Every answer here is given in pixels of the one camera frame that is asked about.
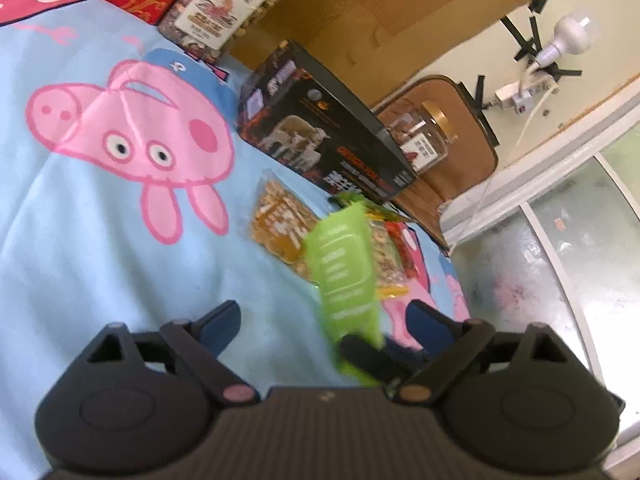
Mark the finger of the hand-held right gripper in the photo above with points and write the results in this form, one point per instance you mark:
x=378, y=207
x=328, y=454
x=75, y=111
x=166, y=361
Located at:
x=367, y=358

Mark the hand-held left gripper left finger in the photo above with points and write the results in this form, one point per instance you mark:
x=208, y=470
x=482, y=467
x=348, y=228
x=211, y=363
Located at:
x=222, y=325

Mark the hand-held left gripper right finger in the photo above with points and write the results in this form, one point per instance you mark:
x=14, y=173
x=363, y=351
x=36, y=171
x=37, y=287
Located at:
x=425, y=322

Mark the mixed nut snack packet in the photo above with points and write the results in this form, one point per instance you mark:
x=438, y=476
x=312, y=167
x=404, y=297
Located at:
x=400, y=255

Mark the bright green snack packet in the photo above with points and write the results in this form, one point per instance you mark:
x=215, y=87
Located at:
x=345, y=270

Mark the clear orange snack packet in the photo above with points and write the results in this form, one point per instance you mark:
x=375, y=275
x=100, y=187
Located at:
x=277, y=220

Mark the green yellow snack packet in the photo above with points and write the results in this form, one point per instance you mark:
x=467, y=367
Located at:
x=372, y=207

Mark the black tin box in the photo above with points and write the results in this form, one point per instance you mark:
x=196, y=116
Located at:
x=325, y=125

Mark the cartoon pig printed blanket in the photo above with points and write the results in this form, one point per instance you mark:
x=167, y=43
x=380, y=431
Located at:
x=100, y=235

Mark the brown seat cushion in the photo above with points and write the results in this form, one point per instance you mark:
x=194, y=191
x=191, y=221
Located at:
x=465, y=175

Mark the small nut jar gold lid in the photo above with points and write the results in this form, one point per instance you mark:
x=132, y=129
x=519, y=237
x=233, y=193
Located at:
x=425, y=135

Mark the wooden board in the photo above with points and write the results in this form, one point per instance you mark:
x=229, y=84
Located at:
x=400, y=10

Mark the large nut jar gold lid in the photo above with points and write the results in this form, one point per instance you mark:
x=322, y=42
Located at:
x=225, y=5

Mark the white window frame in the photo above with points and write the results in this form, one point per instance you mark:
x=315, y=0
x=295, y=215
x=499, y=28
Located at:
x=500, y=200

